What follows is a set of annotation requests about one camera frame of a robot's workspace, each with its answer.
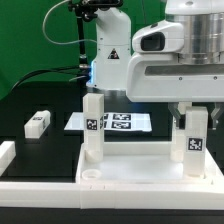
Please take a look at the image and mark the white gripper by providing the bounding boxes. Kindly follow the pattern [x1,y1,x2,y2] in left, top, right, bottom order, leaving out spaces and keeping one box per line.
[126,53,224,130]

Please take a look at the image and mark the white desk top tray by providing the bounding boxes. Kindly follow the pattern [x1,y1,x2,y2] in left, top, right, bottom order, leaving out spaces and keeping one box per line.
[76,142,224,184]

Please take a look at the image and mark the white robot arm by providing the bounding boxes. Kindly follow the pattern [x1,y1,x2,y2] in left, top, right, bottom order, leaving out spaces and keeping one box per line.
[87,0,224,128]

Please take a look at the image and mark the black marker plate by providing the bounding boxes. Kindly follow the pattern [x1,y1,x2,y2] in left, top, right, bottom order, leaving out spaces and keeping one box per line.
[65,112,152,132]

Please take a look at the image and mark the white U-shaped fence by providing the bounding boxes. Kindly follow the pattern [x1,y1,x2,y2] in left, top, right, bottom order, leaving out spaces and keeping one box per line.
[0,140,224,211]

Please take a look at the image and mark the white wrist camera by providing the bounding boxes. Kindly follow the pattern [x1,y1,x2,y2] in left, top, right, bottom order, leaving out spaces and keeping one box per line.
[132,20,184,54]

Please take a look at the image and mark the black cable bundle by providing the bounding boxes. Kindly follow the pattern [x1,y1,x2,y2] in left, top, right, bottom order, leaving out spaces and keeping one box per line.
[12,65,93,90]

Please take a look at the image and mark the black camera stand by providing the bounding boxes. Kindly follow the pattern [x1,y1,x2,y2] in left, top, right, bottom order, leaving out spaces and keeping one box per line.
[68,0,123,64]

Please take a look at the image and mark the grey cable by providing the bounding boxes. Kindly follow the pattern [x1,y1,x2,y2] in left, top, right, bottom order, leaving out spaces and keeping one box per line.
[42,0,98,46]

